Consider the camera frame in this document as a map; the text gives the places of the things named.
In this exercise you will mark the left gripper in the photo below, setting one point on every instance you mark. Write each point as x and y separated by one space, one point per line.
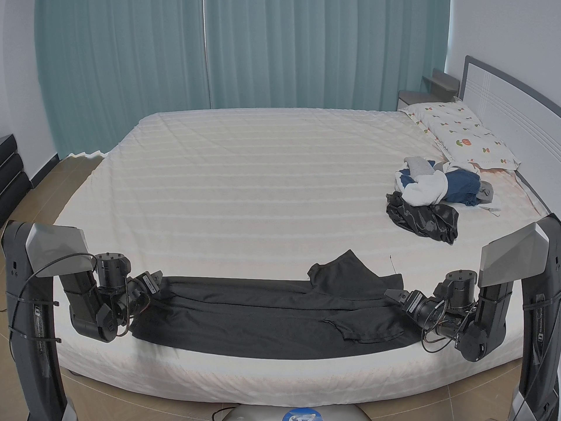
147 284

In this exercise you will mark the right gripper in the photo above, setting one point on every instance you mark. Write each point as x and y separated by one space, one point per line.
418 312

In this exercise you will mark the black T-shirt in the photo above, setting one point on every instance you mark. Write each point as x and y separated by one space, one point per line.
263 318

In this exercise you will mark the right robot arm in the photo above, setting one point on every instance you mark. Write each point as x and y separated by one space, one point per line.
512 252

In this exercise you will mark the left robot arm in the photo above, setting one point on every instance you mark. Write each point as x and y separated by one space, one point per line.
35 344

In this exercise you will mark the pile of clothes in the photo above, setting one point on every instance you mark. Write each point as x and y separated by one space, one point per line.
431 189

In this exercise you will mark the bed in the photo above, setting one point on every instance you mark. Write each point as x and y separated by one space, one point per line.
263 169

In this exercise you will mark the black shiny garment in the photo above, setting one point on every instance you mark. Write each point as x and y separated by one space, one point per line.
423 219

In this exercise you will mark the black chest of drawers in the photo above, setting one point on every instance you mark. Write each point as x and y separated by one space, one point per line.
11 173

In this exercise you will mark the white printed pillow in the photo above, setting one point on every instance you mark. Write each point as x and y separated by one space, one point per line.
460 132

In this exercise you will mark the grey bedside table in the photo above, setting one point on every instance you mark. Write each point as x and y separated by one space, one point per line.
418 97

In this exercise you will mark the blue-green curtain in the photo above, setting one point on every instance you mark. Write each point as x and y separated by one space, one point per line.
122 59
328 37

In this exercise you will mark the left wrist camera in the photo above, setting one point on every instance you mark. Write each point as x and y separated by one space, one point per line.
113 270

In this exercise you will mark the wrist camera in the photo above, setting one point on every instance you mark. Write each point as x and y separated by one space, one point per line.
113 270
461 287

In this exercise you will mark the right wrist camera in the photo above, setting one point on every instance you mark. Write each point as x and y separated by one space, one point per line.
461 287

